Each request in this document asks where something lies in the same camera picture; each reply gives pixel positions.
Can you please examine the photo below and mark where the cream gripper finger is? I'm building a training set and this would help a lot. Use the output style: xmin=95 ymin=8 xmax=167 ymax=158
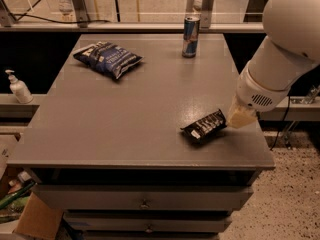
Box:
xmin=226 ymin=96 xmax=257 ymax=129

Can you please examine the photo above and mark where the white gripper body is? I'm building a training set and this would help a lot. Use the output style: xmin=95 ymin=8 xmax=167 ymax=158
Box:
xmin=236 ymin=64 xmax=291 ymax=112

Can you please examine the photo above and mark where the black rxbar chocolate bar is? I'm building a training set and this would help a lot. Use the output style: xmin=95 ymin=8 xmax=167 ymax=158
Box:
xmin=182 ymin=109 xmax=227 ymax=142

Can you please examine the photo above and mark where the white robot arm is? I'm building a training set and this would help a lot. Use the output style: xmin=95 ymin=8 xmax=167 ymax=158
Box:
xmin=227 ymin=0 xmax=320 ymax=128

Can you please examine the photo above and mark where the blue chip bag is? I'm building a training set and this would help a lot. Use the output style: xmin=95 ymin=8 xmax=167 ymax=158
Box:
xmin=73 ymin=42 xmax=143 ymax=80

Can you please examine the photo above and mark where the blue silver energy drink can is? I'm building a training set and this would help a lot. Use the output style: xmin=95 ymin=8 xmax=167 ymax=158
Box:
xmin=182 ymin=16 xmax=200 ymax=58

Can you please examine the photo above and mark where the grey drawer cabinet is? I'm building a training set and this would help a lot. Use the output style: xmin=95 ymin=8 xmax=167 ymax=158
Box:
xmin=9 ymin=34 xmax=274 ymax=240

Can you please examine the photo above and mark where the grey drawer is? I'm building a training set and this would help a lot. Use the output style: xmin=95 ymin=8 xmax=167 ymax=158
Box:
xmin=33 ymin=185 xmax=253 ymax=211
xmin=64 ymin=211 xmax=231 ymax=233

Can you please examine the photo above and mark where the top grey drawer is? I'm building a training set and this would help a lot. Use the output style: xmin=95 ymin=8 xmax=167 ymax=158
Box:
xmin=33 ymin=185 xmax=253 ymax=211

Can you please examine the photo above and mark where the white pump dispenser bottle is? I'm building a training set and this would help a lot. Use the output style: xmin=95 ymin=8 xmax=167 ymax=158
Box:
xmin=5 ymin=69 xmax=33 ymax=104

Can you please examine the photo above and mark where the brown cardboard box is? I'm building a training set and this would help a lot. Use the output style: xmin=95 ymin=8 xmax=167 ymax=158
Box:
xmin=14 ymin=193 xmax=63 ymax=240

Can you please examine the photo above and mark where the green stick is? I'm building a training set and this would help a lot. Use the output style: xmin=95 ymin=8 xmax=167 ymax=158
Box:
xmin=0 ymin=182 xmax=35 ymax=210

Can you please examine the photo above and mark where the black cable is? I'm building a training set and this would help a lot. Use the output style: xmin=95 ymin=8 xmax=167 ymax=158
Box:
xmin=9 ymin=12 xmax=113 ymax=25

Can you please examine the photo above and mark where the grey metal rail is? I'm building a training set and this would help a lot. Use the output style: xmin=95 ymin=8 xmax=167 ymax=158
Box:
xmin=0 ymin=22 xmax=264 ymax=33

